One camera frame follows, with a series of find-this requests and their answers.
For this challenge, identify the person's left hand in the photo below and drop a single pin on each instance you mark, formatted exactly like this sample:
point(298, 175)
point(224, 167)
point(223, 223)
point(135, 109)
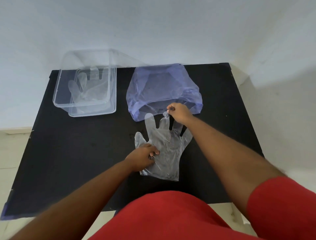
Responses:
point(139, 158)

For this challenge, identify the person's right hand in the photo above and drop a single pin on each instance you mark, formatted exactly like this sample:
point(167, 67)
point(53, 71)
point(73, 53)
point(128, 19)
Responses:
point(181, 113)

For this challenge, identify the person's right fingers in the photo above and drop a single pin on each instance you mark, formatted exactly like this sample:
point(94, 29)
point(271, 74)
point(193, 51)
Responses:
point(170, 108)

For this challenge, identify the person's left fingers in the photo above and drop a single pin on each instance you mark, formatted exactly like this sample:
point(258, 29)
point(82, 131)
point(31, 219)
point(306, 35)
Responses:
point(152, 152)

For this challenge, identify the clear plastic disposable glove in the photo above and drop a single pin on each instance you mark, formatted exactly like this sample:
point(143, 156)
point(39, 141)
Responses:
point(88, 87)
point(166, 148)

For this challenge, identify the person's right forearm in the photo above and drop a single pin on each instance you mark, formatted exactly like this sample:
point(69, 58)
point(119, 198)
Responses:
point(229, 158)

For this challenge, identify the person's left forearm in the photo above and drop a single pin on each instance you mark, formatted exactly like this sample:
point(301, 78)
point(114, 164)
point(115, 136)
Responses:
point(81, 200)

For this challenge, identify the blue translucent plastic bag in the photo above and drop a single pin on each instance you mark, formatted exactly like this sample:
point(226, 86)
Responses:
point(161, 89)

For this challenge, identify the red shirt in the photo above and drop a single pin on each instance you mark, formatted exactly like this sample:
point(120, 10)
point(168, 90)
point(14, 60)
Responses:
point(187, 217)

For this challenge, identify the clear plastic storage container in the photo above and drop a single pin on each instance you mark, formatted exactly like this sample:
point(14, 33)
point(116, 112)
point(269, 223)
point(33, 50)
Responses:
point(85, 99)

